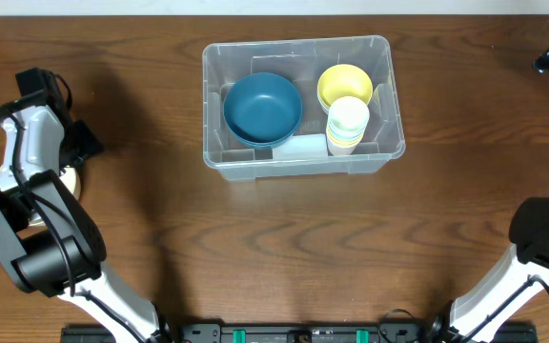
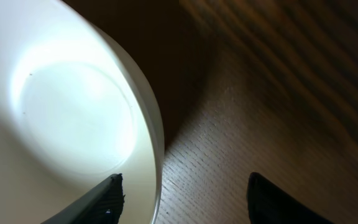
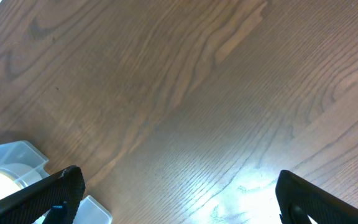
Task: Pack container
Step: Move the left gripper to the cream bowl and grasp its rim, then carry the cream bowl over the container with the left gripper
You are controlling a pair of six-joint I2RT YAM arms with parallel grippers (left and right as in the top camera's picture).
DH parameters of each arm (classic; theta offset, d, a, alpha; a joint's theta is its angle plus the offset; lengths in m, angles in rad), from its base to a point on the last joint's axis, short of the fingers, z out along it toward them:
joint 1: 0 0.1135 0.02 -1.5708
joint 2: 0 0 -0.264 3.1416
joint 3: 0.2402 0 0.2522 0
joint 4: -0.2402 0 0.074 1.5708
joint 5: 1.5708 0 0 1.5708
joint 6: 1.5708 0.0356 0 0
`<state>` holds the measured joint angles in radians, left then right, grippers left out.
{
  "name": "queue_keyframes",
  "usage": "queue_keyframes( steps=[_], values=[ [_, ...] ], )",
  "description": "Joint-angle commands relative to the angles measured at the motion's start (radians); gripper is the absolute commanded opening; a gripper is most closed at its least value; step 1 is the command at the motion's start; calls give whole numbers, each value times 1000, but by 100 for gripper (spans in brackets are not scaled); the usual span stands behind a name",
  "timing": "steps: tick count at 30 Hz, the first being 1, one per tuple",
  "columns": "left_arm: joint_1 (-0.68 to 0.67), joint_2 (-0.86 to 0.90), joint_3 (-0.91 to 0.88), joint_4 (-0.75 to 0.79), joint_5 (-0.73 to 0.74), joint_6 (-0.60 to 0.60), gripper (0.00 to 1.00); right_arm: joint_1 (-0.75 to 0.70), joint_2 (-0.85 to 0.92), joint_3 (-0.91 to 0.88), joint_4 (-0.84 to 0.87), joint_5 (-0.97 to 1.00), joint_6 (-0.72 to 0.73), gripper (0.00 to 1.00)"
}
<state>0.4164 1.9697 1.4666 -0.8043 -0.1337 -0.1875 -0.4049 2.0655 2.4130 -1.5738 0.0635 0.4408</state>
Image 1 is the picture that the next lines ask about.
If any cream bowl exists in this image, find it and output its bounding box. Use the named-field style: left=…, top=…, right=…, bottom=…
left=0, top=166, right=81, bottom=226

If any dark blue bowl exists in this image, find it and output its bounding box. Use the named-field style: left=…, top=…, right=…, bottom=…
left=222, top=72, right=303, bottom=140
left=230, top=131, right=294, bottom=149

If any small yellow bowl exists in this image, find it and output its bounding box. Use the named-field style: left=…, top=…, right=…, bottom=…
left=316, top=64, right=374, bottom=107

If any cream cup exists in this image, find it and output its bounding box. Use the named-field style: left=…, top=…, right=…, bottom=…
left=328, top=96, right=370, bottom=131

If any small white bowl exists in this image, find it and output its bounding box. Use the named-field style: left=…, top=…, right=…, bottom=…
left=317, top=95, right=330, bottom=115

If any pink cup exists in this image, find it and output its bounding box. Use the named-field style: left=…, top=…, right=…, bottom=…
left=327, top=140, right=357, bottom=156

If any light blue cup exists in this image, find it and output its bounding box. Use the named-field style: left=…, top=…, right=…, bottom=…
left=327, top=123, right=366, bottom=137

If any yellow cup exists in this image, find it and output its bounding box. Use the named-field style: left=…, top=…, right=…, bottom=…
left=326, top=130, right=363, bottom=146
left=327, top=135, right=363, bottom=148

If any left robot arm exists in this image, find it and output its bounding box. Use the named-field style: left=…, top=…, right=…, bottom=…
left=0, top=91, right=172, bottom=342

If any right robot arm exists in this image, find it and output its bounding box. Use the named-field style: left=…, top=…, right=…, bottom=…
left=421, top=197, right=549, bottom=343

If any clear plastic storage container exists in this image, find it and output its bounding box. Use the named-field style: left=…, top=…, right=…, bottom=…
left=202, top=35, right=406, bottom=181

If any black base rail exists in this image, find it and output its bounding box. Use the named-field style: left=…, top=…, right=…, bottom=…
left=60, top=322, right=539, bottom=343

